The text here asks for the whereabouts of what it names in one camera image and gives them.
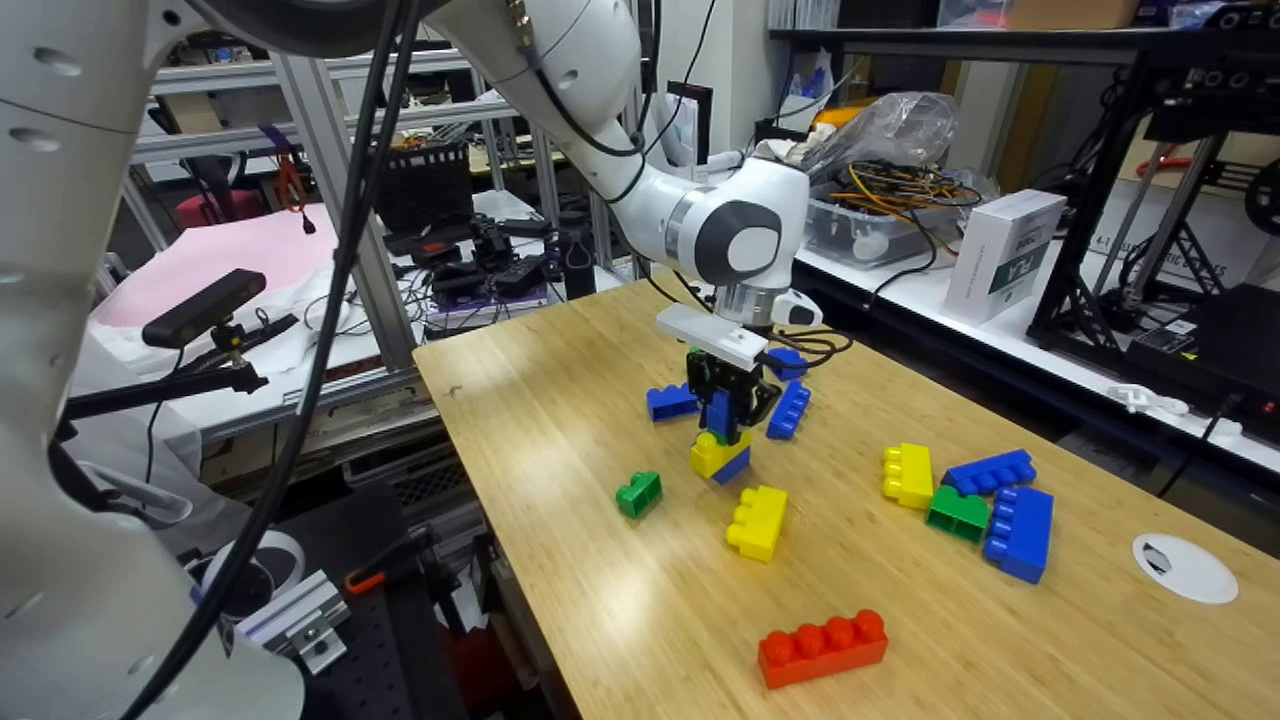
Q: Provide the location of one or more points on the black plastic crate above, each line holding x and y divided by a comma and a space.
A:
432, 193

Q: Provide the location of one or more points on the silver metal bracket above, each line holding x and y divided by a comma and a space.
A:
306, 625

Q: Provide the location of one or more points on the black metal rack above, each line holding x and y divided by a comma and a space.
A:
1112, 172

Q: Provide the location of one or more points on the white side bench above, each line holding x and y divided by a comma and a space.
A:
1173, 414

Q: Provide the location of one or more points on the square blue building block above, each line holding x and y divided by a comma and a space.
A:
723, 414

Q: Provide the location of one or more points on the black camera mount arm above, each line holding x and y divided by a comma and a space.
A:
172, 380

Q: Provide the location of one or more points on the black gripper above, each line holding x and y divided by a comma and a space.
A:
729, 377

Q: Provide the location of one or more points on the yellow building block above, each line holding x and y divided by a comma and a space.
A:
707, 456
909, 479
756, 527

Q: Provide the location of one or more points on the red four-stud building block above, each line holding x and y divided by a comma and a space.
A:
821, 649

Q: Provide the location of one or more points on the long blue building block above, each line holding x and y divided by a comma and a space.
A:
791, 408
991, 475
671, 401

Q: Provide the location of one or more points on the small green building block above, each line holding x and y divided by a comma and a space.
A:
639, 499

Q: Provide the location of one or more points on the black equipment case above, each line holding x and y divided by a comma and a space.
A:
1235, 346

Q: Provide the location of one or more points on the white cardboard box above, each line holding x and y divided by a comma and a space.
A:
1004, 245

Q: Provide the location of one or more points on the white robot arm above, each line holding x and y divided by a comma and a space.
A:
707, 226

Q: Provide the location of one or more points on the clear plastic bag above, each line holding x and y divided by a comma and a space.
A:
885, 125

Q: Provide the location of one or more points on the clear plastic bin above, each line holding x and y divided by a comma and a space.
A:
873, 233

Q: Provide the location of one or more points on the large blue building block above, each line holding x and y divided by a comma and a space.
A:
1021, 539

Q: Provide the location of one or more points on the black stereo camera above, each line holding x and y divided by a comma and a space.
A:
206, 307

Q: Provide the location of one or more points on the pink sheet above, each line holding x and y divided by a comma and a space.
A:
226, 266

